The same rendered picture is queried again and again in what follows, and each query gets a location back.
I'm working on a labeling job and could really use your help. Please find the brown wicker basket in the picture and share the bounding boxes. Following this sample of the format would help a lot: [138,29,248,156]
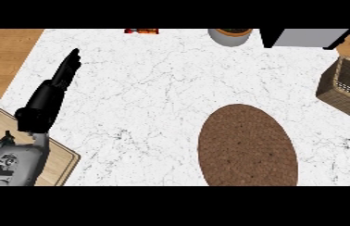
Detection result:
[315,34,350,116]

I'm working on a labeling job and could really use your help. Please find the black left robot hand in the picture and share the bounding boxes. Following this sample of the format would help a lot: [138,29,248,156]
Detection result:
[14,47,83,134]

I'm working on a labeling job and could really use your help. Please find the pale wooden cutting board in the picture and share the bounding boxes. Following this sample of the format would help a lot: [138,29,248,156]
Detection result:
[0,108,83,187]

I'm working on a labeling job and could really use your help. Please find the grey pot with orange rim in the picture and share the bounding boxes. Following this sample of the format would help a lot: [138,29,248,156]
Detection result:
[207,28,254,48]

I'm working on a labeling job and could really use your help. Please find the brown oval woven placemat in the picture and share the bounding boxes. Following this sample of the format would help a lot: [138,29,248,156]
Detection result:
[197,104,300,187]

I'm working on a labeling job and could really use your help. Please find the red and orange packet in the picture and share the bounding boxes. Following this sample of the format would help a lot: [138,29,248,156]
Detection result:
[123,28,160,35]

